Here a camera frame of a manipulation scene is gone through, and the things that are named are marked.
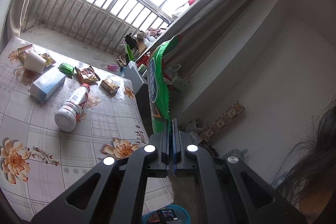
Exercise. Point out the small green box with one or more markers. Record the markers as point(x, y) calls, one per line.
point(142, 68)

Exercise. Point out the grey curtain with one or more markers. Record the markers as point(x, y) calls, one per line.
point(210, 16)

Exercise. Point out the dark bread bag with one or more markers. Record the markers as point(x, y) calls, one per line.
point(208, 149)

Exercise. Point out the patterned tile board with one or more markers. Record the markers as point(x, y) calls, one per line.
point(225, 119)

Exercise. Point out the beige shoe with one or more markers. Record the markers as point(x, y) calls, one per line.
point(121, 60)

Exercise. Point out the white paper cup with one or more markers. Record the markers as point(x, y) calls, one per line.
point(34, 61)

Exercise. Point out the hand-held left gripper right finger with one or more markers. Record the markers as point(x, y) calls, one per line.
point(181, 150)

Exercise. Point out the white strawberry drink bottle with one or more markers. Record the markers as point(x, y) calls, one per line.
point(69, 111)

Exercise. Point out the brown cardboard box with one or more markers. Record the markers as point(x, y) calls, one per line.
point(141, 47)

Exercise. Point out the green snack packet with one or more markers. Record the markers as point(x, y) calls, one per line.
point(157, 98)

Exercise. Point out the pile of clothes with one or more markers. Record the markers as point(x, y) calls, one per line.
point(147, 33)

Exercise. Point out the small green packet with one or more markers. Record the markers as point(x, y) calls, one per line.
point(66, 68)

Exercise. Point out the grey cabinet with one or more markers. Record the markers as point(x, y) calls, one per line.
point(143, 103)

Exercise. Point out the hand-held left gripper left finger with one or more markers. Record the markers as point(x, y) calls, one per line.
point(164, 150)

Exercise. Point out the blue white carton box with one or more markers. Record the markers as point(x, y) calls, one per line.
point(47, 85)

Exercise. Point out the golden snack packet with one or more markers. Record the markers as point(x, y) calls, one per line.
point(110, 85)

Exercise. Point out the person's head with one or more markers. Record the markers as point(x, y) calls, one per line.
point(315, 161)

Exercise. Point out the brown snack packet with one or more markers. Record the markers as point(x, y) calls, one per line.
point(88, 75)

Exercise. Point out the metal window railing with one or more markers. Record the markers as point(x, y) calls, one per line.
point(78, 16)

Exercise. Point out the green paper bag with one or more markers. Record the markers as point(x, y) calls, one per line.
point(129, 54)

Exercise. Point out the blue plastic basket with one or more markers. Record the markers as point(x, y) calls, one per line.
point(182, 211)

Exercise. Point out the golden brown wrapper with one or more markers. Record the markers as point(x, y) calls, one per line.
point(23, 52)
point(48, 60)

